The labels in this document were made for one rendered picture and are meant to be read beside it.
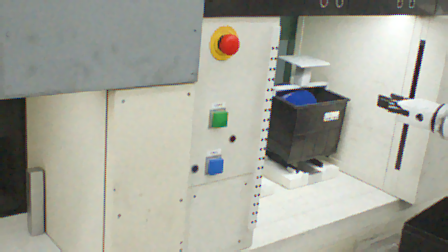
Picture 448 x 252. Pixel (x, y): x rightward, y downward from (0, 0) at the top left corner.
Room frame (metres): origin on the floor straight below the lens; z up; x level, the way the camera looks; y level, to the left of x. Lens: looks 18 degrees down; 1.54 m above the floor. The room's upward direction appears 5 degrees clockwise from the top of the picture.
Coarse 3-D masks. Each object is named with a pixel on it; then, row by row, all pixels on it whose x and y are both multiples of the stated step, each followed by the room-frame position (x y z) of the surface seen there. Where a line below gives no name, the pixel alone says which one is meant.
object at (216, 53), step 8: (216, 32) 1.05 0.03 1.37; (224, 32) 1.06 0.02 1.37; (232, 32) 1.08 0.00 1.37; (296, 32) 2.04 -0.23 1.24; (216, 40) 1.05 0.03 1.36; (216, 48) 1.05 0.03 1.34; (272, 48) 1.14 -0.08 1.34; (280, 48) 2.10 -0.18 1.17; (216, 56) 1.05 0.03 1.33; (224, 56) 1.07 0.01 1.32; (280, 64) 2.09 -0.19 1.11; (280, 72) 2.08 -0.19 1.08; (272, 80) 1.14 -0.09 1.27; (280, 80) 2.08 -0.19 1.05; (272, 88) 1.15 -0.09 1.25; (216, 104) 1.06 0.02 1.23; (224, 104) 1.07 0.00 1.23; (264, 120) 1.14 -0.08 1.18; (208, 128) 1.05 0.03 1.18; (208, 152) 1.06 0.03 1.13; (216, 152) 1.07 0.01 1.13
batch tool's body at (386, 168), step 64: (256, 0) 1.10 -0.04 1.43; (320, 0) 1.22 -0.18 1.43; (384, 0) 1.36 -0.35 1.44; (256, 64) 1.12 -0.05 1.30; (384, 64) 1.61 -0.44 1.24; (192, 128) 1.03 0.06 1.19; (256, 128) 1.13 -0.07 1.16; (384, 128) 1.58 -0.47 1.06; (192, 192) 1.04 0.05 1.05; (256, 192) 1.14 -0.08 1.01; (320, 192) 1.50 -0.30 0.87; (384, 192) 1.54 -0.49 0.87
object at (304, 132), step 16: (304, 64) 1.59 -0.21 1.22; (320, 64) 1.62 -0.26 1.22; (304, 80) 1.63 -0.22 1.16; (272, 96) 1.57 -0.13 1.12; (320, 96) 1.72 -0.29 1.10; (336, 96) 1.67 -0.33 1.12; (272, 112) 1.58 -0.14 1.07; (288, 112) 1.53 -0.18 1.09; (304, 112) 1.53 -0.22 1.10; (320, 112) 1.57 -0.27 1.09; (336, 112) 1.61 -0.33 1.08; (272, 128) 1.57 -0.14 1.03; (288, 128) 1.52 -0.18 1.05; (304, 128) 1.54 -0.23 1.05; (320, 128) 1.58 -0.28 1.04; (336, 128) 1.63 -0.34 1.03; (272, 144) 1.57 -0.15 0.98; (288, 144) 1.52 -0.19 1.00; (304, 144) 1.55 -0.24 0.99; (320, 144) 1.59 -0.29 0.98; (336, 144) 1.64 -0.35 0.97; (288, 160) 1.52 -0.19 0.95
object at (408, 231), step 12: (432, 204) 1.35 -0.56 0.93; (444, 204) 1.41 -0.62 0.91; (420, 216) 1.29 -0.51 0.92; (432, 216) 1.36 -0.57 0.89; (444, 216) 1.42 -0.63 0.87; (408, 228) 1.21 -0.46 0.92; (420, 228) 1.31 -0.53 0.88; (432, 228) 1.37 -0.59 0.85; (444, 228) 1.42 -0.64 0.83; (408, 240) 1.21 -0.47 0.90; (420, 240) 1.19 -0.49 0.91; (432, 240) 1.17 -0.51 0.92; (444, 240) 1.15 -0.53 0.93
